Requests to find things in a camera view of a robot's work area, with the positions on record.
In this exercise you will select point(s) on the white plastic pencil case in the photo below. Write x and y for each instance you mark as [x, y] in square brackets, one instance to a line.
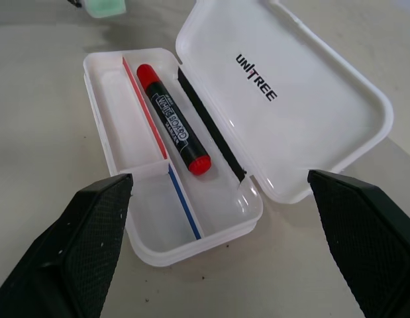
[244, 109]

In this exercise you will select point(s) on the red whiteboard marker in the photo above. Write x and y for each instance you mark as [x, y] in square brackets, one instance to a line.
[173, 119]

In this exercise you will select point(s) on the green translucent object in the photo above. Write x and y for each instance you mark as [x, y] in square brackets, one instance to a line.
[103, 6]

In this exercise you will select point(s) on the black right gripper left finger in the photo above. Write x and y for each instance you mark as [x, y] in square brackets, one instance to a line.
[62, 251]

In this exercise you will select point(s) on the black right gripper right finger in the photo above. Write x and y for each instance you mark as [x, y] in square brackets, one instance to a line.
[367, 245]

